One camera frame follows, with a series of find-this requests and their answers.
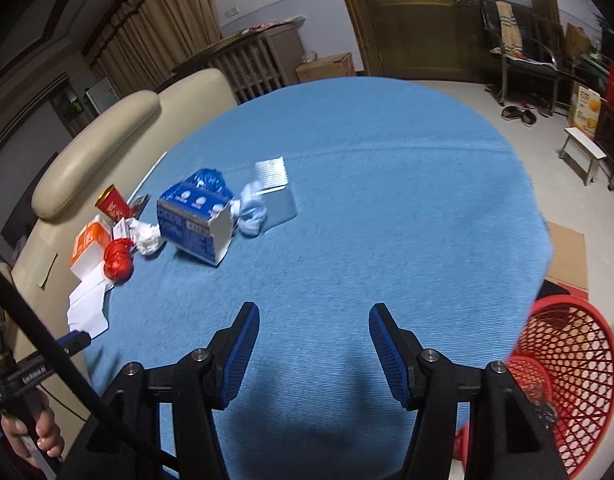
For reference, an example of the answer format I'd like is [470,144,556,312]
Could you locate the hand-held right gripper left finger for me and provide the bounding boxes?
[84,301,261,480]

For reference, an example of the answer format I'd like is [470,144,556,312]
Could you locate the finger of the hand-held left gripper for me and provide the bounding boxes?
[57,330,93,357]

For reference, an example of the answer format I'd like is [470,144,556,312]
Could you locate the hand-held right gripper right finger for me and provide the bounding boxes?
[368,303,570,480]

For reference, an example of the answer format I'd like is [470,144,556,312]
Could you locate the red wrapper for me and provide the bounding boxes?
[103,238,134,279]

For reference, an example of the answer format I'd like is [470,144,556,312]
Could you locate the white and blue wrapper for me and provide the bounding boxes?
[232,183,269,237]

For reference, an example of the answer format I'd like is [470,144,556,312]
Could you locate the blue printed carton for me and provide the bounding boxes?
[157,180,234,267]

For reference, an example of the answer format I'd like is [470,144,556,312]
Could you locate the shiny silver box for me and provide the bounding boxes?
[247,156,299,233]

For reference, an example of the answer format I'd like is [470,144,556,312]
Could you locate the blue plastic bag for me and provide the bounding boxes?
[184,167,230,196]

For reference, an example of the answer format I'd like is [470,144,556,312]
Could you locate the red plastic mesh basket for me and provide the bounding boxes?
[454,295,614,480]

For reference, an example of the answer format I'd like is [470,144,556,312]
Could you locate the person's left hand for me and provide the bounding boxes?
[1,404,66,461]

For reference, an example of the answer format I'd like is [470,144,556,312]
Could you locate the white paper napkins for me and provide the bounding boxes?
[67,275,115,338]

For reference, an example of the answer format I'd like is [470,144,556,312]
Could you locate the orange and white box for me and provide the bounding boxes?
[69,214,112,281]

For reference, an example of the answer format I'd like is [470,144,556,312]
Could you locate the white crumpled tissue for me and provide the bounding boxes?
[129,219,165,257]

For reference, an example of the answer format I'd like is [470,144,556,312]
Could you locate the red paper cup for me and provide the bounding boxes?
[95,185,130,223]

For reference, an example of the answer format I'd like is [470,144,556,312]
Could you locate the dark flat television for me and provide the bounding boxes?
[1,152,60,251]

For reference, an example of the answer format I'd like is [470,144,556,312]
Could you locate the blue tablecloth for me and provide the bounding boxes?
[82,77,555,480]

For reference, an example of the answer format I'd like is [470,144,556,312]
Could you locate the thin white stick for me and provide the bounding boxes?
[128,152,167,201]

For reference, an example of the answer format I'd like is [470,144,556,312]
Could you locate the beige leather sofa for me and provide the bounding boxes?
[9,67,240,441]

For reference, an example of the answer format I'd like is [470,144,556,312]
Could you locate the flat cardboard sheet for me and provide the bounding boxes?
[544,221,589,291]

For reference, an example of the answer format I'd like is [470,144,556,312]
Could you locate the white standing air conditioner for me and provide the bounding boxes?
[85,77,120,113]

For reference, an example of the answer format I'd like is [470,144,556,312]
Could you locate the small white stool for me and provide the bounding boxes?
[558,127,608,186]

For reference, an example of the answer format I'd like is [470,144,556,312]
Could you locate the slatted wooden cabinet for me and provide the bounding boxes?
[174,22,308,106]

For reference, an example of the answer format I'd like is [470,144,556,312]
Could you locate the brown cardboard box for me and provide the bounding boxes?
[295,52,357,84]

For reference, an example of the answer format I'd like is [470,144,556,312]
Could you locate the orange printed carton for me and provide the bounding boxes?
[567,82,602,136]

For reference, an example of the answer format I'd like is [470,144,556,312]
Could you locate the wooden door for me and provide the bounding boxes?
[329,0,560,83]

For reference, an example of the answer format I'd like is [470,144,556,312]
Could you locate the brown curtain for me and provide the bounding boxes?
[82,0,223,103]

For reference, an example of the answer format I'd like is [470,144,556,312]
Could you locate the striped towel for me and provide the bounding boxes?
[494,1,523,56]

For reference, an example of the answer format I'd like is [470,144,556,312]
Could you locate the black cable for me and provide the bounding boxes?
[0,259,180,473]

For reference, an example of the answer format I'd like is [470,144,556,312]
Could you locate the metal frame chair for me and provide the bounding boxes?
[480,0,563,116]

